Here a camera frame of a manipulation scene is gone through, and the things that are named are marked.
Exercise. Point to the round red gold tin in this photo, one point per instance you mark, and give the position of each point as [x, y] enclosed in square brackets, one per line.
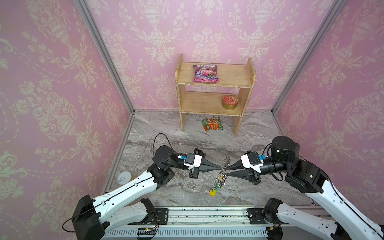
[230, 102]

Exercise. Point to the green orange snack packet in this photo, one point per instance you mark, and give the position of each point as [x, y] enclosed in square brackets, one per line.
[212, 124]

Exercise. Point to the yellow key tag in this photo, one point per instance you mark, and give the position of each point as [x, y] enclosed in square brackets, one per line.
[213, 193]

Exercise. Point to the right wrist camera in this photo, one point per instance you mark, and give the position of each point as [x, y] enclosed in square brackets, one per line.
[253, 161]

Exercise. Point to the aluminium corner post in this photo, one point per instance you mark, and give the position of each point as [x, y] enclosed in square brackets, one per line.
[317, 39]
[102, 48]

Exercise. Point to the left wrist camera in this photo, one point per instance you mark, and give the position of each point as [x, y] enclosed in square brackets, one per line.
[189, 161]

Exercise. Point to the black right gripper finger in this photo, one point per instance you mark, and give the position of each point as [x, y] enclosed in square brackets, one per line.
[244, 174]
[236, 166]

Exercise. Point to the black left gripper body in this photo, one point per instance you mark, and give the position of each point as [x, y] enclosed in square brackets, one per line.
[193, 174]

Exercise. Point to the pink snack packet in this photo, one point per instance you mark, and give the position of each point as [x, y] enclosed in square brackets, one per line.
[206, 74]

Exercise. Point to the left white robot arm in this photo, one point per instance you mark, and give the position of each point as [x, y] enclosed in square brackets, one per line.
[126, 192]

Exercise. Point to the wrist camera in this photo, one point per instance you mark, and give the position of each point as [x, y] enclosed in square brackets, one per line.
[253, 161]
[189, 161]

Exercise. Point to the aluminium corner post right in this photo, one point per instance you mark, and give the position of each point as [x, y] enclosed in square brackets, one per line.
[317, 39]

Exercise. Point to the aluminium corner post left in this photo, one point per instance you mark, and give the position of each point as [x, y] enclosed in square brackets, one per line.
[102, 48]

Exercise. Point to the wooden two-tier shelf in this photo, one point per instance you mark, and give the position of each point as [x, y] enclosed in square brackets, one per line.
[232, 76]

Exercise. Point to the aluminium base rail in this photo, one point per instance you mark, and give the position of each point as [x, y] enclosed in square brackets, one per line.
[208, 223]

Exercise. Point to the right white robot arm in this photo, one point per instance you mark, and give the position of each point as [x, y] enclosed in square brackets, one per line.
[348, 222]

